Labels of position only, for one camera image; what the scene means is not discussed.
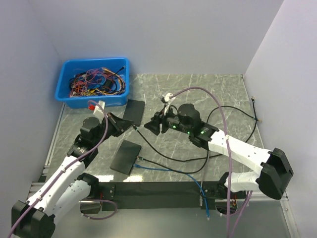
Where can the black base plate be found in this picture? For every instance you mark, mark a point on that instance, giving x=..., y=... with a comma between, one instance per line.
x=156, y=195

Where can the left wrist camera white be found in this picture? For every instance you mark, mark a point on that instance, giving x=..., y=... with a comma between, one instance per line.
x=97, y=109

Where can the black network switch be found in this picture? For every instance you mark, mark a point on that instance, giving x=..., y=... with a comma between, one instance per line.
x=125, y=157
x=134, y=111

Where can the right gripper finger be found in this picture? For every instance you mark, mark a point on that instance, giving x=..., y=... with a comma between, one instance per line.
x=159, y=117
x=153, y=126

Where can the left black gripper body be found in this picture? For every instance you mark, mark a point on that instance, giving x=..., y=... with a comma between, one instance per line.
x=103, y=126

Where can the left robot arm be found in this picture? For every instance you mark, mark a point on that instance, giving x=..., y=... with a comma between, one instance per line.
x=39, y=215

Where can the blue plastic bin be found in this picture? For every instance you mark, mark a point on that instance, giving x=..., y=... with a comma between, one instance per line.
x=81, y=80

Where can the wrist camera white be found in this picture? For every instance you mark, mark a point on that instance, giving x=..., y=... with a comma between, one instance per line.
x=167, y=100
x=97, y=109

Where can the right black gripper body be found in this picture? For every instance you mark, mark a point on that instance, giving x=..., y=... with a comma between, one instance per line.
x=173, y=120

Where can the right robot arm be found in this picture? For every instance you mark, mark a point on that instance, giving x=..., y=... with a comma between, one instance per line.
x=270, y=172

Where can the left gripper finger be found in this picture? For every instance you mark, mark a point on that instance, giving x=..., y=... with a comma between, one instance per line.
x=116, y=130
x=123, y=121

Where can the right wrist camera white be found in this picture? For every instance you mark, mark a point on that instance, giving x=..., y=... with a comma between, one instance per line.
x=167, y=100

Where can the black ethernet cable short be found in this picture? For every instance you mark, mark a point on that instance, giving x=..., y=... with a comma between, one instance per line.
x=192, y=161

